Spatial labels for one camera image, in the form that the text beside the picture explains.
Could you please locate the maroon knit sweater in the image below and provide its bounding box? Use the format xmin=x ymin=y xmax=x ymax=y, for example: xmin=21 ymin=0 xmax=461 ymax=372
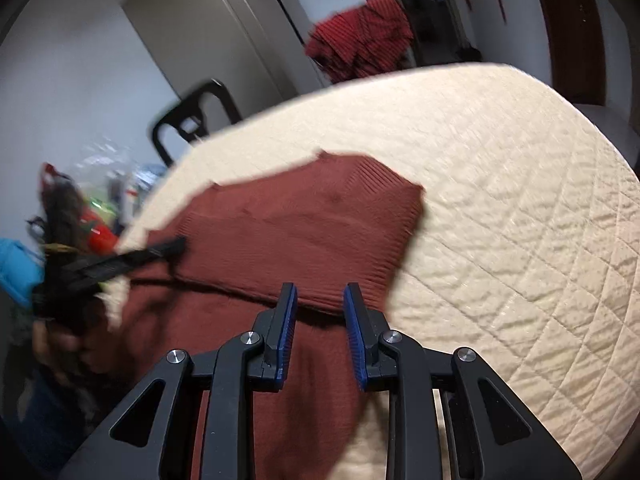
xmin=116 ymin=153 xmax=424 ymax=479

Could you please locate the left hand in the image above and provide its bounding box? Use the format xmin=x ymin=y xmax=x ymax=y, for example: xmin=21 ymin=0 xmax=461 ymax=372
xmin=32 ymin=320 xmax=114 ymax=377

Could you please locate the red bottle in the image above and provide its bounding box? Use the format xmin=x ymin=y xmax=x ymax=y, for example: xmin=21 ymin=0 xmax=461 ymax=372
xmin=80 ymin=208 xmax=118 ymax=256

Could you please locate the blue object at left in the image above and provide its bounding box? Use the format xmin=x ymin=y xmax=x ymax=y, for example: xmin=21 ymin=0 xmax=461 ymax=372
xmin=0 ymin=238 xmax=43 ymax=310

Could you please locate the clear plastic bag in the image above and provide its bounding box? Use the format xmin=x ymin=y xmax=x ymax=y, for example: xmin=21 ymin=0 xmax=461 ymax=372
xmin=70 ymin=138 xmax=167 ymax=198

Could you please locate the cream quilted table cover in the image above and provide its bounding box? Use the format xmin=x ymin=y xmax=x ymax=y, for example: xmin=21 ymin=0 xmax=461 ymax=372
xmin=119 ymin=64 xmax=639 ymax=479

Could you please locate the black chair at table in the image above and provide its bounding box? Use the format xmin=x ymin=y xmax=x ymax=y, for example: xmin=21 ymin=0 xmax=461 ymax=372
xmin=150 ymin=79 xmax=243 ymax=168

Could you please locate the red striped cloth on chair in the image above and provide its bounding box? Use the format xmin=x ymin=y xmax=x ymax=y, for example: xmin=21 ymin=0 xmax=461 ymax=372
xmin=305 ymin=0 xmax=413 ymax=84

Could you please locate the grey door panel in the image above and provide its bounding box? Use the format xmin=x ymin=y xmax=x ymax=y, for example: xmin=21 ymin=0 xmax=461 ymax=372
xmin=122 ymin=0 xmax=326 ymax=116

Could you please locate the dark brown door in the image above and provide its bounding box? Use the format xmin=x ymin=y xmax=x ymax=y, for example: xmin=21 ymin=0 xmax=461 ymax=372
xmin=539 ymin=0 xmax=606 ymax=106

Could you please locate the red handled bag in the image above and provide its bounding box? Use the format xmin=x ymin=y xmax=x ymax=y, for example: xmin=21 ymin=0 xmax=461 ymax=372
xmin=39 ymin=162 xmax=77 ymax=210

